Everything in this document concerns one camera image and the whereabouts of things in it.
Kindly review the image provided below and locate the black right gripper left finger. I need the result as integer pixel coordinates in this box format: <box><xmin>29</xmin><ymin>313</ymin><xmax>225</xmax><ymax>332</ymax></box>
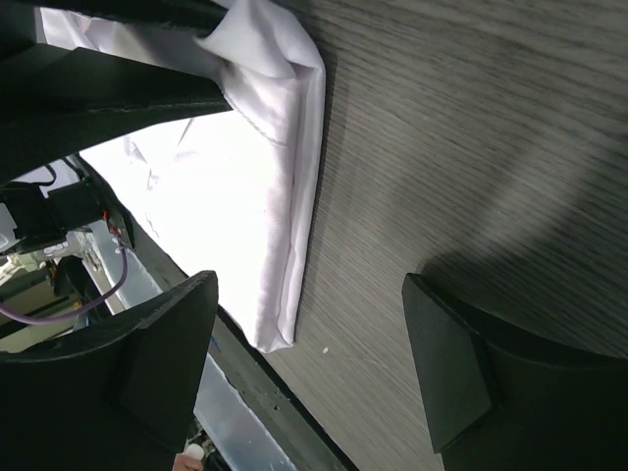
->
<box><xmin>0</xmin><ymin>269</ymin><xmax>220</xmax><ymax>471</ymax></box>

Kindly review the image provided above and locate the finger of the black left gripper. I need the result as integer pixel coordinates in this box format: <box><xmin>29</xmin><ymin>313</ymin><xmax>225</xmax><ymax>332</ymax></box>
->
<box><xmin>1</xmin><ymin>0</ymin><xmax>227</xmax><ymax>42</ymax></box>
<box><xmin>1</xmin><ymin>46</ymin><xmax>230</xmax><ymax>182</ymax></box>

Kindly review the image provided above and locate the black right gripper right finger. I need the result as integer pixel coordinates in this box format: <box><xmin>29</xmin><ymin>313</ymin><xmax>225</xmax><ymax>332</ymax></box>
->
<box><xmin>402</xmin><ymin>274</ymin><xmax>627</xmax><ymax>470</ymax></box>

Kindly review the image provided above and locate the white long sleeve shirt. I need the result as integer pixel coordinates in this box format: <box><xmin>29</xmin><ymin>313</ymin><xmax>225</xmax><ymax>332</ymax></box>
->
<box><xmin>40</xmin><ymin>1</ymin><xmax>326</xmax><ymax>353</ymax></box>

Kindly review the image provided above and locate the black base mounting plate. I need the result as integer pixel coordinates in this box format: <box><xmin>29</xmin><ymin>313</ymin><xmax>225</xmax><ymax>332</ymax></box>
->
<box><xmin>73</xmin><ymin>156</ymin><xmax>359</xmax><ymax>471</ymax></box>

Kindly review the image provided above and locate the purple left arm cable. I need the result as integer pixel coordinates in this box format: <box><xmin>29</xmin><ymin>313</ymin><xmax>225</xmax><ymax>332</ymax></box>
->
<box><xmin>0</xmin><ymin>239</ymin><xmax>131</xmax><ymax>328</ymax></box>

